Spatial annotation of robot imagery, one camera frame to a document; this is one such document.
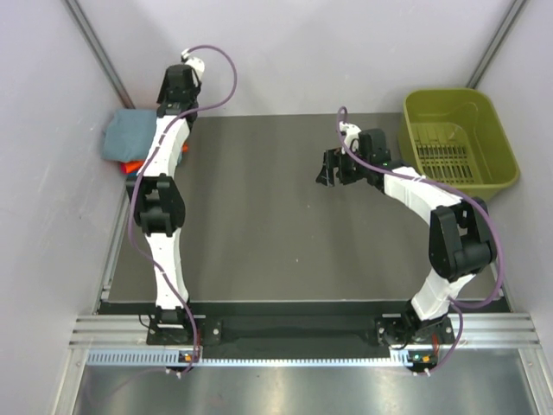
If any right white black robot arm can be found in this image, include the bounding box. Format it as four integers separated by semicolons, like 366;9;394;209
315;121;497;347

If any aluminium frame rail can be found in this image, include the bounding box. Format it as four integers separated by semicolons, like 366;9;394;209
69;313;540;349

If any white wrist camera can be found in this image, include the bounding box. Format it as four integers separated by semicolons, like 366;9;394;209
181;49;206;86
339;121;361;154

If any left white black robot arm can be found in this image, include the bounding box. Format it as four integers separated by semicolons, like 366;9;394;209
126;58;205;347

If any orange folded t shirt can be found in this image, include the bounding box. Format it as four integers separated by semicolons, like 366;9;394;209
119;143;189;175

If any olive green plastic basket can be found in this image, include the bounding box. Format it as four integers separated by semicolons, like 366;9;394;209
397;88;519;201

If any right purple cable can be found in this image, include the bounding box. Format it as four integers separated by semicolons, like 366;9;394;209
335;105;505;376

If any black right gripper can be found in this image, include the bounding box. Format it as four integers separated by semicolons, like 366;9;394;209
315;144;370;188

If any perforated cable duct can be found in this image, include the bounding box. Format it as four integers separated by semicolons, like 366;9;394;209
86;349;435;368

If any purple cable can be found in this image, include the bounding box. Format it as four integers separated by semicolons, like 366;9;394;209
335;105;505;376
128;43;238;376

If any grey blue t shirt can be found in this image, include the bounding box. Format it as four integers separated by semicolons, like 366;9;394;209
101;109;157;163

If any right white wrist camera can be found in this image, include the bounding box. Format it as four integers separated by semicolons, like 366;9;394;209
339;121;361;154

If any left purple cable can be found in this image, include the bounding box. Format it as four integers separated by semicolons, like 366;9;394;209
128;43;238;376

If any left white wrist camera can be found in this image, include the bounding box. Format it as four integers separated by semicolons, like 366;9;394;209
181;49;206;86

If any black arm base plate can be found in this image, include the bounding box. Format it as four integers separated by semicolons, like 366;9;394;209
148;315;454;348

